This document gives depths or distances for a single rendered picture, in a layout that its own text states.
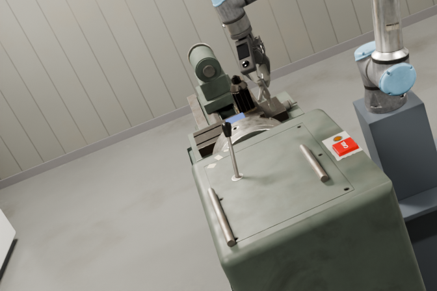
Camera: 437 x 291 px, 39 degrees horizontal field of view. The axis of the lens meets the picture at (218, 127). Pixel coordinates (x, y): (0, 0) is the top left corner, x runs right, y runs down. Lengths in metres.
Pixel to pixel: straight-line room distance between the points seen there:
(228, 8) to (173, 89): 3.72
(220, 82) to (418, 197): 1.33
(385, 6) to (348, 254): 0.77
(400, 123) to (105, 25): 3.53
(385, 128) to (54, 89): 3.83
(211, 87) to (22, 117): 2.79
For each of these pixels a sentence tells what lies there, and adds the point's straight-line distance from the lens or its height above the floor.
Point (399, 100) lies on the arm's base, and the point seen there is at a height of 1.12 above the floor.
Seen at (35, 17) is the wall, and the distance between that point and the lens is 5.41.
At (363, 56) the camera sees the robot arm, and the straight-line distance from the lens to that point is 2.16.
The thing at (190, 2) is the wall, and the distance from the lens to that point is 5.29.
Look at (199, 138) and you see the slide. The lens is 2.84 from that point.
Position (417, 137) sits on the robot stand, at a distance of 2.29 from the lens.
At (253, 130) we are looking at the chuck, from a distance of 2.12.
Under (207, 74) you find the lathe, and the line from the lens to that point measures 3.22.
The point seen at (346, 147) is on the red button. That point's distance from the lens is 1.79.
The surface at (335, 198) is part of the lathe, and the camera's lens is 1.63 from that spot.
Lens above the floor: 2.20
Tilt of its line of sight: 25 degrees down
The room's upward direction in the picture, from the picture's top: 24 degrees counter-clockwise
